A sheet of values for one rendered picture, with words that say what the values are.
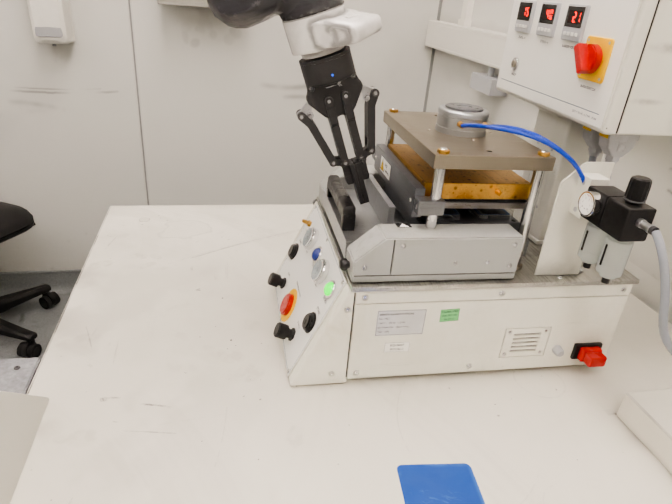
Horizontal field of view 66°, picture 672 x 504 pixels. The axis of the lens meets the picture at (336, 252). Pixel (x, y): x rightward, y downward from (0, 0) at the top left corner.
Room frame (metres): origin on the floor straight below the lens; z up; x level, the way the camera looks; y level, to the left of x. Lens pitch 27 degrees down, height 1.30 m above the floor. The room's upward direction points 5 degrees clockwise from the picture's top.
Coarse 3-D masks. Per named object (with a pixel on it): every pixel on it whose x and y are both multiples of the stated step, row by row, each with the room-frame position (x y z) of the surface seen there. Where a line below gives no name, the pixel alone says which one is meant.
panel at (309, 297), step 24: (312, 216) 0.92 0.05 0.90; (288, 264) 0.89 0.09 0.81; (312, 264) 0.79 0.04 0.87; (336, 264) 0.71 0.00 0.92; (288, 288) 0.82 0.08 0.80; (312, 288) 0.73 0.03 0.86; (336, 288) 0.66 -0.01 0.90; (312, 312) 0.67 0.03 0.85; (312, 336) 0.64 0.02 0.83; (288, 360) 0.66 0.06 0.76
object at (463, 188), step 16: (400, 144) 0.92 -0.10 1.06; (400, 160) 0.84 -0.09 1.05; (416, 160) 0.82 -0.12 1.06; (416, 176) 0.75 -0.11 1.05; (432, 176) 0.75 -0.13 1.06; (448, 176) 0.75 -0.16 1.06; (464, 176) 0.76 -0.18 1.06; (480, 176) 0.77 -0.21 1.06; (496, 176) 0.77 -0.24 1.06; (512, 176) 0.78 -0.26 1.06; (448, 192) 0.72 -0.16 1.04; (464, 192) 0.73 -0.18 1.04; (480, 192) 0.73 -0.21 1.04; (496, 192) 0.73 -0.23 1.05; (512, 192) 0.74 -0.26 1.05; (464, 208) 0.73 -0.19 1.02; (480, 208) 0.74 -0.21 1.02; (496, 208) 0.74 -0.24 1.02; (512, 208) 0.75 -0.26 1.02
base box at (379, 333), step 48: (480, 288) 0.67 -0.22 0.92; (528, 288) 0.68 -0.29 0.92; (576, 288) 0.70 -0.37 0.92; (624, 288) 0.72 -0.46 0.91; (336, 336) 0.62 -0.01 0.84; (384, 336) 0.64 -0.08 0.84; (432, 336) 0.65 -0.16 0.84; (480, 336) 0.67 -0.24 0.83; (528, 336) 0.69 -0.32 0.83; (576, 336) 0.71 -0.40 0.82
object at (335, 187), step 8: (336, 176) 0.85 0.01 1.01; (328, 184) 0.85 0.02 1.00; (336, 184) 0.81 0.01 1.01; (328, 192) 0.85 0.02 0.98; (336, 192) 0.78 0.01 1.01; (344, 192) 0.78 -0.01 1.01; (336, 200) 0.77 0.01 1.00; (344, 200) 0.74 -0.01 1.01; (344, 208) 0.72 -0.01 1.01; (352, 208) 0.72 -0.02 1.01; (344, 216) 0.72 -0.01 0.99; (352, 216) 0.72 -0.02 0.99; (344, 224) 0.72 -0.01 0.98; (352, 224) 0.72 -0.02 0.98
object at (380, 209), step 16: (352, 192) 0.89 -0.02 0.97; (368, 192) 0.86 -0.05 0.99; (384, 192) 0.80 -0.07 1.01; (336, 208) 0.81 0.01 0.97; (368, 208) 0.82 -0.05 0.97; (384, 208) 0.76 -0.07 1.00; (336, 224) 0.76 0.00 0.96; (368, 224) 0.75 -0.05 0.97; (352, 240) 0.69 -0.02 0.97; (528, 240) 0.75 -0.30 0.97
